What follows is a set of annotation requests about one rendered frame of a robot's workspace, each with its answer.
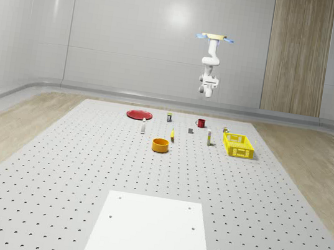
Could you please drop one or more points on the grey cube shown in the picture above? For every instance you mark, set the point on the grey cube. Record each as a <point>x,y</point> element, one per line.
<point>190,130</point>

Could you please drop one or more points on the puzzle cube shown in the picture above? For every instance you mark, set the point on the puzzle cube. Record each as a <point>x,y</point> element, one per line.
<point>225,130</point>

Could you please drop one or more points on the yellow bowl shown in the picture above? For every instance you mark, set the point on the yellow bowl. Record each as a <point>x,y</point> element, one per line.
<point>160,147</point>

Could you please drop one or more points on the banana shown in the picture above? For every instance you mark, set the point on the banana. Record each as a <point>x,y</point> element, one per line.
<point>172,136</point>

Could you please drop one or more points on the small white bottle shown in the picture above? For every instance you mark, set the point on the small white bottle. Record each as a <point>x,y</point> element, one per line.
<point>143,127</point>

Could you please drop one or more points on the yellow white carton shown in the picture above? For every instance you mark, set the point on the yellow white carton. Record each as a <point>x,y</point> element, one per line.
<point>209,137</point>

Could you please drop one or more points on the drone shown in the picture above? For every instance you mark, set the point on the drone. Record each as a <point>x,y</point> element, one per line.
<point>214,37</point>

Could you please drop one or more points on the red mug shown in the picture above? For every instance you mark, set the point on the red mug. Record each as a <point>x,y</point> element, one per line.
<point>201,123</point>

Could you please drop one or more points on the yellow basket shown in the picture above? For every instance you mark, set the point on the yellow basket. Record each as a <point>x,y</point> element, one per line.
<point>237,151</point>

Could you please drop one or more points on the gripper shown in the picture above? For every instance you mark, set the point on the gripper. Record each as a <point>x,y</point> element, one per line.
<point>211,82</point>

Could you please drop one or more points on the red plate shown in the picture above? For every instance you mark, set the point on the red plate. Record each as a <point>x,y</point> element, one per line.
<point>139,115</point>

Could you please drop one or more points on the flat-sided can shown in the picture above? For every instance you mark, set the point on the flat-sided can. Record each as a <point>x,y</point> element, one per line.
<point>169,118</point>

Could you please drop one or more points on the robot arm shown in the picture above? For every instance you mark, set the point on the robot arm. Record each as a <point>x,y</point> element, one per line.
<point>210,61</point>

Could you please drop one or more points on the white board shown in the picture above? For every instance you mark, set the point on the white board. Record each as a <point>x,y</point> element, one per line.
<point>150,235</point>

